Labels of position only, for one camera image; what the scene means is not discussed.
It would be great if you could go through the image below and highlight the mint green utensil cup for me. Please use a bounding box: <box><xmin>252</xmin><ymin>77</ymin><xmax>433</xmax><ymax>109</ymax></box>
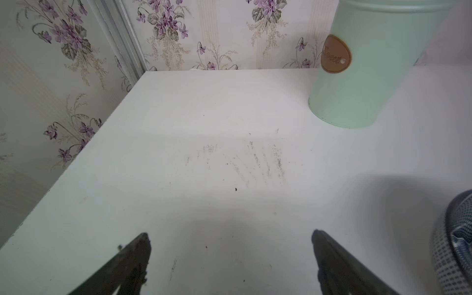
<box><xmin>309</xmin><ymin>1</ymin><xmax>455</xmax><ymax>129</ymax></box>

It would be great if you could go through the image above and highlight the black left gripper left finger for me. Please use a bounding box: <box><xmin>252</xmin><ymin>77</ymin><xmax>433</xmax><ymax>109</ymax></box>
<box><xmin>71</xmin><ymin>232</ymin><xmax>152</xmax><ymax>295</ymax></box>

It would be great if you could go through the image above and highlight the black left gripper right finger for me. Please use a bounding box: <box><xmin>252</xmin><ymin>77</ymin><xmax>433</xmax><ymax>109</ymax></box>
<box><xmin>311</xmin><ymin>229</ymin><xmax>397</xmax><ymax>295</ymax></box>

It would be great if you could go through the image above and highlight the dark navy patterned bowl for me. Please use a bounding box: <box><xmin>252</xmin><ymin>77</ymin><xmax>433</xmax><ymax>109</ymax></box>
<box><xmin>430</xmin><ymin>190</ymin><xmax>472</xmax><ymax>295</ymax></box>

